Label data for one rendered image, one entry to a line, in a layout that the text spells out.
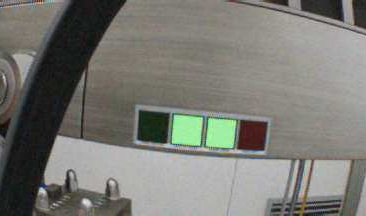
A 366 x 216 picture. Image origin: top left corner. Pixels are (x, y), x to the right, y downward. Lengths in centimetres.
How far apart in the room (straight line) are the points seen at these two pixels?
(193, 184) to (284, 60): 242
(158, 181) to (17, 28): 242
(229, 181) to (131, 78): 239
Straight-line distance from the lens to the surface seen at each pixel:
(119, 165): 415
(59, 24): 63
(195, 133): 174
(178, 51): 174
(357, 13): 184
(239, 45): 174
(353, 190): 194
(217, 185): 411
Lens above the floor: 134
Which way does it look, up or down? 4 degrees down
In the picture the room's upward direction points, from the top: 5 degrees clockwise
